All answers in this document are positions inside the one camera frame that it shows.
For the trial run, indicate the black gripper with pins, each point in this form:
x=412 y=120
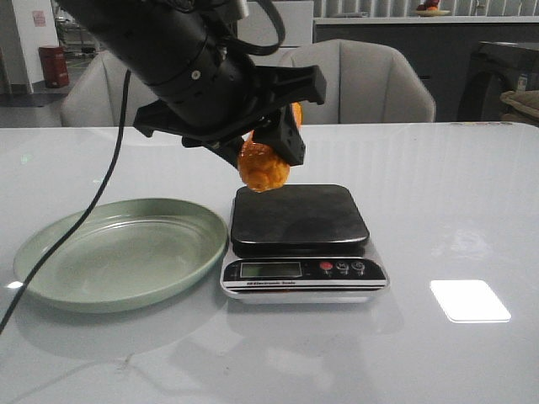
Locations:
x=212 y=104

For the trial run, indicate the orange corn cob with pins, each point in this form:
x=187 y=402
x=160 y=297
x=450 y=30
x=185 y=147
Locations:
x=259 y=167

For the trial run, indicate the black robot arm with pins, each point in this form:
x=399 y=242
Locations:
x=170 y=34

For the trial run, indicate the black silver kitchen scale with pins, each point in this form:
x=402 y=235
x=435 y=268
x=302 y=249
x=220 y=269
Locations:
x=302 y=243

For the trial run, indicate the right grey armchair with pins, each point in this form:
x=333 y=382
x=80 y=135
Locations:
x=366 y=83

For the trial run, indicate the grey armchair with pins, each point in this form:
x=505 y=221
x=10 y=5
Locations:
x=96 y=98
x=366 y=83

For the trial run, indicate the white cabinet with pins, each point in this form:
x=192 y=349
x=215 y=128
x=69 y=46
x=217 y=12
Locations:
x=297 y=18

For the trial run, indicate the left grey armchair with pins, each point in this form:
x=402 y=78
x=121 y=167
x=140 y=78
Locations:
x=96 y=98

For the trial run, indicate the light green plate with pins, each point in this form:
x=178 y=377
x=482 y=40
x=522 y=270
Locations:
x=131 y=254

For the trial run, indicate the grey counter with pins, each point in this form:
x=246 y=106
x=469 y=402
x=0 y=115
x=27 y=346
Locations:
x=438 y=48

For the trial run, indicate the fruit bowl on counter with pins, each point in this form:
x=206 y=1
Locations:
x=430 y=8

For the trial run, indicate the dark appliance at right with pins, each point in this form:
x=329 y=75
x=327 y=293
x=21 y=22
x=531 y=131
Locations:
x=495 y=68

